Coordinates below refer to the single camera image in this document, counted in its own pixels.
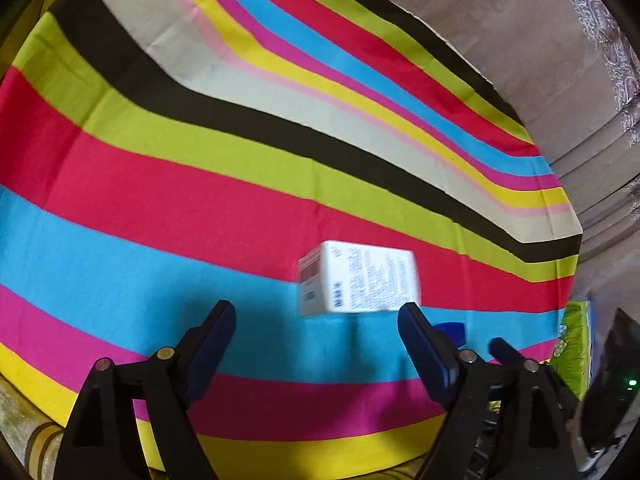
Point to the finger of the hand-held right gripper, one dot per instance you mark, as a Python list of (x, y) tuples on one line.
[(506, 351), (451, 332)]

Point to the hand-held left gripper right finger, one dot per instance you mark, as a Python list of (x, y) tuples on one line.
[(425, 355)]

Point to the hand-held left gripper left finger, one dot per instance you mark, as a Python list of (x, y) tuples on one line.
[(215, 345)]

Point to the white box pink label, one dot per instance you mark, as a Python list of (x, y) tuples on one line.
[(370, 280)]

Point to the green packet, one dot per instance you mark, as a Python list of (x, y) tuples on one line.
[(575, 345)]

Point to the multicolour striped cloth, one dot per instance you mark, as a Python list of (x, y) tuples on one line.
[(200, 185)]

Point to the green gold striped velvet cushion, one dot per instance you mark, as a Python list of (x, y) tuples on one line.
[(30, 440)]

